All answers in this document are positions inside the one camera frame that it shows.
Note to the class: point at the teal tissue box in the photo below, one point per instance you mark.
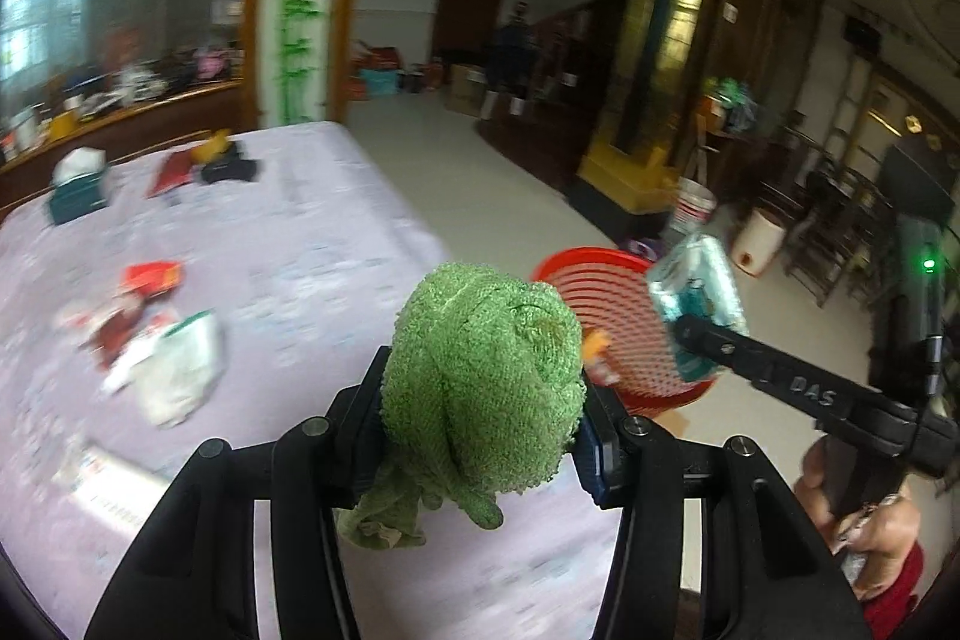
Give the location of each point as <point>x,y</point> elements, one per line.
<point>75,194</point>

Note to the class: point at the purple floral tablecloth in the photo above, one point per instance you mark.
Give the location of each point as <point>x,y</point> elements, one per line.
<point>300,250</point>

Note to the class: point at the red plastic basket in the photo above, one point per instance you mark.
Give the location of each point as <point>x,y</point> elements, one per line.
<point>615,317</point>

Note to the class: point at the teal gift box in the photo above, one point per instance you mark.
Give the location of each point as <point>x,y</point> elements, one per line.
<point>379,84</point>

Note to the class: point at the person's right forearm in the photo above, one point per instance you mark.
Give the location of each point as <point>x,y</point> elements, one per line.
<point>896,599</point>

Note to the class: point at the yellow tape roll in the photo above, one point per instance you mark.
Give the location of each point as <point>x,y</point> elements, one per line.
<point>214,144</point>

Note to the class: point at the dark hanging jacket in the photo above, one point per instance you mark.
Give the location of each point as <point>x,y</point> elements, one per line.
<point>514,40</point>

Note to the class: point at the white round canister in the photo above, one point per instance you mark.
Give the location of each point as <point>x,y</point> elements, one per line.
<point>761,239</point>

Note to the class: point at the wooden chair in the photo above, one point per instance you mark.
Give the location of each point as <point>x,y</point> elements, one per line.
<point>825,227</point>

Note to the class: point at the window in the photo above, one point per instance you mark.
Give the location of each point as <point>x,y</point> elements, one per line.
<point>37,18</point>

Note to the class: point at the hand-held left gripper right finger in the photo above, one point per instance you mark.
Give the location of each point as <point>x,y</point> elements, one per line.
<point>594,456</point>

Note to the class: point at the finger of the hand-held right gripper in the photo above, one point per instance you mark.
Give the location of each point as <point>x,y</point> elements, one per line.
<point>720,349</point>

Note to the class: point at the person's right hand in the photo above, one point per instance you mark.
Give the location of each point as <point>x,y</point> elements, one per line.
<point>877,531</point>

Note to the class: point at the white bag with green edge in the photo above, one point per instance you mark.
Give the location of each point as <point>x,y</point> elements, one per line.
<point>180,370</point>

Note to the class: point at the golden pillar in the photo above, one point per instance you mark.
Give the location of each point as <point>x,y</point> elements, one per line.
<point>660,85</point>

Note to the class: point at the red gift box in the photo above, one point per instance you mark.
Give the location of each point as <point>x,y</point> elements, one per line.
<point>379,61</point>

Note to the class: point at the wooden counter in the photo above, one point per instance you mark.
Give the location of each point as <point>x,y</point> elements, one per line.
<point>150,115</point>

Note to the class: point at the white and grey medicine box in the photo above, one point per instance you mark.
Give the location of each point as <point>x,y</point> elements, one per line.
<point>112,486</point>

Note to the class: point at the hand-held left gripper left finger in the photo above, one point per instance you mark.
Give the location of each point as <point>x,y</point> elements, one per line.
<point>364,430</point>

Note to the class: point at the green towel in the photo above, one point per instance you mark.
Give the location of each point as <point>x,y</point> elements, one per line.
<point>480,370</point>

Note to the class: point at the wooden staircase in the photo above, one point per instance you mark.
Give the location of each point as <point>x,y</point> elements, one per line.
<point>570,138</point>

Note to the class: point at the teal cartoon tissue pack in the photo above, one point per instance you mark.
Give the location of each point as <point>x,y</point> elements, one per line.
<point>697,287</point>

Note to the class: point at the brown wooden door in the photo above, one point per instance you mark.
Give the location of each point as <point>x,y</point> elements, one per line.
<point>472,3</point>

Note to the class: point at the white plastic bucket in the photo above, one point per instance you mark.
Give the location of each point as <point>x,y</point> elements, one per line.
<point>694,209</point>

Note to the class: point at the cardboard box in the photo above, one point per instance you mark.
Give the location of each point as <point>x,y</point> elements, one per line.
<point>465,89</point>

